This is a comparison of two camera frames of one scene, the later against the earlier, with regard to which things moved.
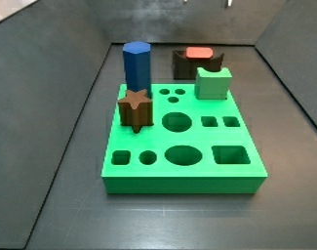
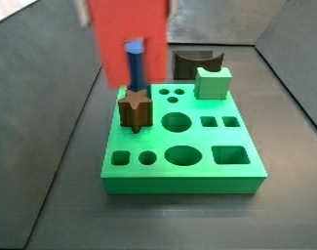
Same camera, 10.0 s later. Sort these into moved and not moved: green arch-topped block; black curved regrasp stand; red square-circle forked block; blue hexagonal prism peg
Moved: red square-circle forked block
Not moved: blue hexagonal prism peg; green arch-topped block; black curved regrasp stand
